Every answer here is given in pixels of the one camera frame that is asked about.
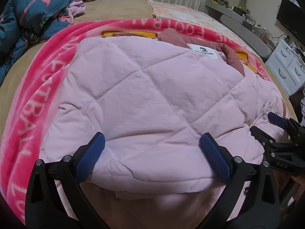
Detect tan bed sheet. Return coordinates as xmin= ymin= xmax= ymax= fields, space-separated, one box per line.
xmin=1 ymin=0 xmax=297 ymax=133

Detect peach patterned blanket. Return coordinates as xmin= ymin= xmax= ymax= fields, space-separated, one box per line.
xmin=147 ymin=0 xmax=258 ymax=56

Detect grey wall shelf desk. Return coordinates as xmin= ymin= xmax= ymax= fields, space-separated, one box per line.
xmin=205 ymin=0 xmax=271 ymax=60

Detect pink football fleece blanket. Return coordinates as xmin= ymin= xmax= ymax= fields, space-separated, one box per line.
xmin=1 ymin=18 xmax=272 ymax=222

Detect black wall television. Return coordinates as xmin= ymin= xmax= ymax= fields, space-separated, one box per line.
xmin=277 ymin=0 xmax=305 ymax=44

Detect blue flamingo print duvet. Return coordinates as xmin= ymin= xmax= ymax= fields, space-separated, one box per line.
xmin=1 ymin=0 xmax=86 ymax=83

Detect white drawer cabinet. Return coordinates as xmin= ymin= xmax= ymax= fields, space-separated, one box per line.
xmin=265 ymin=39 xmax=305 ymax=96

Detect purple cloth on chair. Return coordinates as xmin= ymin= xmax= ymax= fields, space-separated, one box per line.
xmin=300 ymin=98 xmax=305 ymax=127

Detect pink quilted jacket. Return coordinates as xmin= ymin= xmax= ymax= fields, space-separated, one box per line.
xmin=40 ymin=36 xmax=288 ymax=228

